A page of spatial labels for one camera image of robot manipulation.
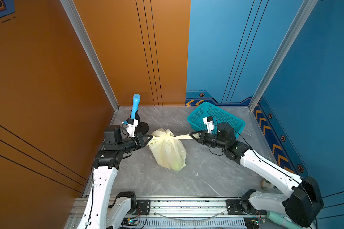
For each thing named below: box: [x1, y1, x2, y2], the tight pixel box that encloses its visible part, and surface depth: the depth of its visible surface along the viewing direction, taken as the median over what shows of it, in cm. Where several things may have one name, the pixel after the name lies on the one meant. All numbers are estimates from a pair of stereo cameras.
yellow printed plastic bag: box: [146, 128, 200, 172], surface depth 74 cm
